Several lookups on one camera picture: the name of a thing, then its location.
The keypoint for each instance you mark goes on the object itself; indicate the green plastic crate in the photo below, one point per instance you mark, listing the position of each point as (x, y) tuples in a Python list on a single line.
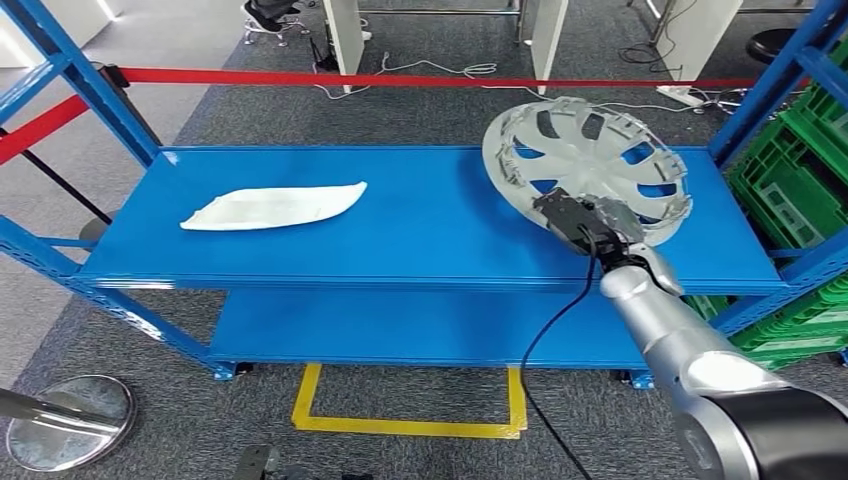
[(788, 344), (795, 318), (831, 291), (782, 363), (825, 116), (782, 189)]

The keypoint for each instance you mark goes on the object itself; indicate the long red barrier belt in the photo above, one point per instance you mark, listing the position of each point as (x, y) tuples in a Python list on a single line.
[(397, 80)]

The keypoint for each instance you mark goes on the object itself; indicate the chrome stanchion with mirror base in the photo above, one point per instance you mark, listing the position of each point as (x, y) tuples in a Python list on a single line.
[(73, 430)]

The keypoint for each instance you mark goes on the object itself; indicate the white desk with panel legs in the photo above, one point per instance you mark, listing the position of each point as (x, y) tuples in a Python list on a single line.
[(344, 33), (702, 33)]

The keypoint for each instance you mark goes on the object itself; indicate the silver wheel hubcap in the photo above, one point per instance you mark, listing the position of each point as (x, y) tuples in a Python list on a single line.
[(583, 156)]

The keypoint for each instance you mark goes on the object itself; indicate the blue metal shelf rack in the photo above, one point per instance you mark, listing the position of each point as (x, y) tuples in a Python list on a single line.
[(842, 356), (331, 252)]

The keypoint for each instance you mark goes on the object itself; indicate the belt stanchion post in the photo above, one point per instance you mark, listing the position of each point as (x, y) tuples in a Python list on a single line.
[(114, 74)]

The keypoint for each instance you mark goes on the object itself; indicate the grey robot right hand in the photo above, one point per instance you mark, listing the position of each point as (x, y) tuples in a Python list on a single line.
[(623, 218)]

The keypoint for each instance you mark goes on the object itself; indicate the yellow tape square outline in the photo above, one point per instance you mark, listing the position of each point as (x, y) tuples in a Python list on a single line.
[(306, 397)]

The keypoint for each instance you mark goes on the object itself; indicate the dark grey robot left leg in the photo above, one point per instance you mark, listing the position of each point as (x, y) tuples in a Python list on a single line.
[(258, 464)]

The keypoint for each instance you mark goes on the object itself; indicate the white power strip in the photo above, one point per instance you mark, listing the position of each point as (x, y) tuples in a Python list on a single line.
[(679, 97)]

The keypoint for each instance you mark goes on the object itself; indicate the white plastic car part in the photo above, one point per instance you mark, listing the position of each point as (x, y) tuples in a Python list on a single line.
[(265, 208)]

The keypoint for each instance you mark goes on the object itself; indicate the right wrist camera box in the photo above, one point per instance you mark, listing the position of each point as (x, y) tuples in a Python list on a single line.
[(570, 215)]

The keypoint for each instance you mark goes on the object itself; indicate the black round stool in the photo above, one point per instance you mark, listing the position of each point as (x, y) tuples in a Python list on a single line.
[(768, 45)]

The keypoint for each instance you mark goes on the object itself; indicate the office chair chrome base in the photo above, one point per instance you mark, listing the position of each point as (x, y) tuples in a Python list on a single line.
[(265, 13)]

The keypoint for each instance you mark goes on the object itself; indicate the small black device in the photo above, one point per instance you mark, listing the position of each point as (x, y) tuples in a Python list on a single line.
[(326, 63)]

